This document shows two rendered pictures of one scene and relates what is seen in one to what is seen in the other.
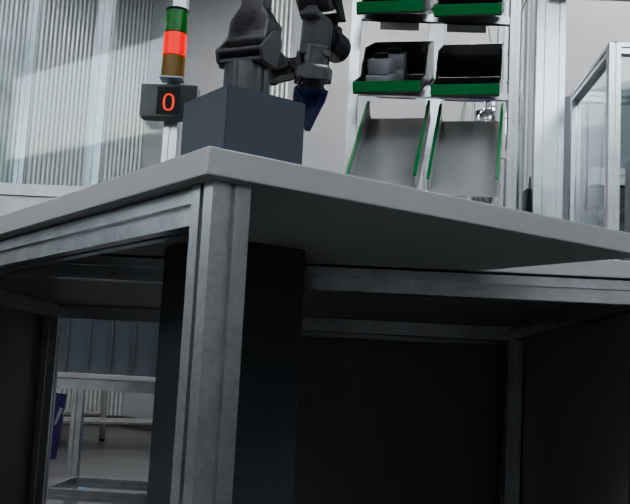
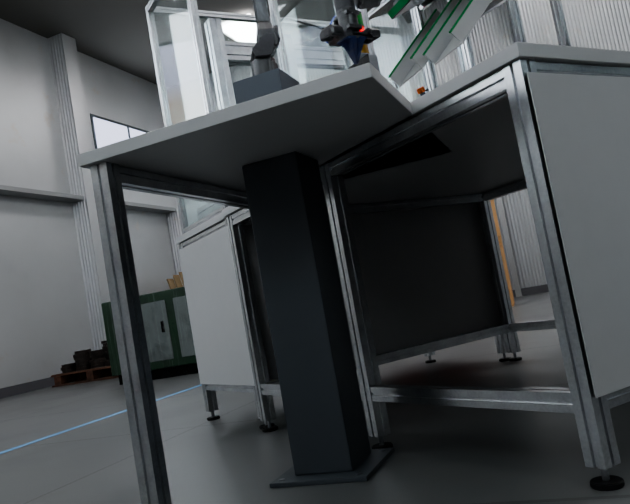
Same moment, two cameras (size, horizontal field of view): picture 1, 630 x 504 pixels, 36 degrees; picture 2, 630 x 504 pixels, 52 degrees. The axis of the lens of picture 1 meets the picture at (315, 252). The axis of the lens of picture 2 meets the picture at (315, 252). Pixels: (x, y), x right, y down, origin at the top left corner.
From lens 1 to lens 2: 1.47 m
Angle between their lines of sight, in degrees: 56
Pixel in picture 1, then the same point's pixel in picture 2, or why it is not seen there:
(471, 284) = (419, 123)
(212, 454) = (118, 283)
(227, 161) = (85, 157)
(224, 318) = (110, 223)
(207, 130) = not seen: hidden behind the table
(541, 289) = (453, 106)
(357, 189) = (145, 139)
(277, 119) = (263, 86)
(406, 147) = not seen: hidden behind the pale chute
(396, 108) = not seen: outside the picture
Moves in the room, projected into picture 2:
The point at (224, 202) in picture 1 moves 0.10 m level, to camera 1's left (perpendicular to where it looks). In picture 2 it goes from (96, 174) to (85, 185)
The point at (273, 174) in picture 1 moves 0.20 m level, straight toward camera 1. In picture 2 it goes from (104, 153) to (7, 153)
